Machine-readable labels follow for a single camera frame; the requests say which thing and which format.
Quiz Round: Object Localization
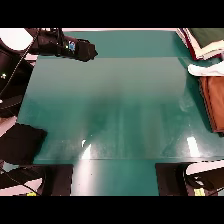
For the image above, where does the dark green garment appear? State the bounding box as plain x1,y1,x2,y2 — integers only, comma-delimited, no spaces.
189,28,224,47

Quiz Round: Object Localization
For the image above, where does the dark red garment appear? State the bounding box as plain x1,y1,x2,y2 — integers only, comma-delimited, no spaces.
175,28,202,62

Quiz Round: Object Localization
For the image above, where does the white garment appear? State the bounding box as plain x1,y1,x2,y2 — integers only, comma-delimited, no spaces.
187,61,224,78

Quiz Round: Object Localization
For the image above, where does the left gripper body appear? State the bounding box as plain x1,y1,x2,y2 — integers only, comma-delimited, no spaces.
75,38,99,63

